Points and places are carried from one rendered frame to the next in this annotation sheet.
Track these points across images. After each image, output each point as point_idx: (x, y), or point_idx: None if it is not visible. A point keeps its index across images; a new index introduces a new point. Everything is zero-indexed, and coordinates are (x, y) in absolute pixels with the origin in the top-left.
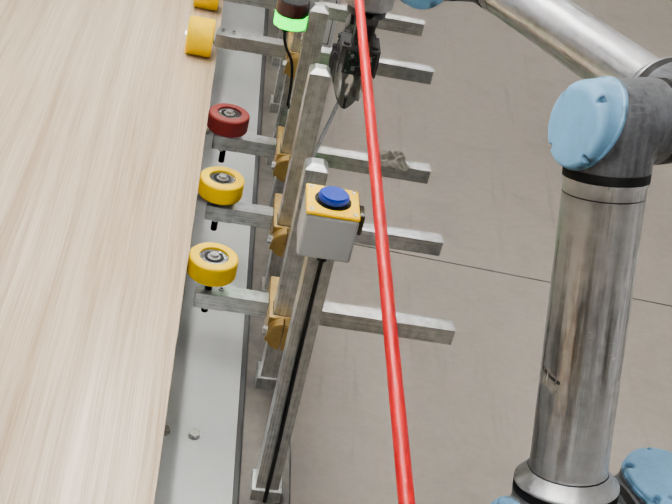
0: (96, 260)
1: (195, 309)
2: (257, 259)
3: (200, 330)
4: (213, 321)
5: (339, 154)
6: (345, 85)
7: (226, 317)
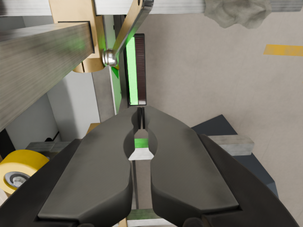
0: None
1: (73, 107)
2: (98, 92)
3: (82, 124)
4: (87, 115)
5: (157, 7)
6: (131, 148)
7: (94, 109)
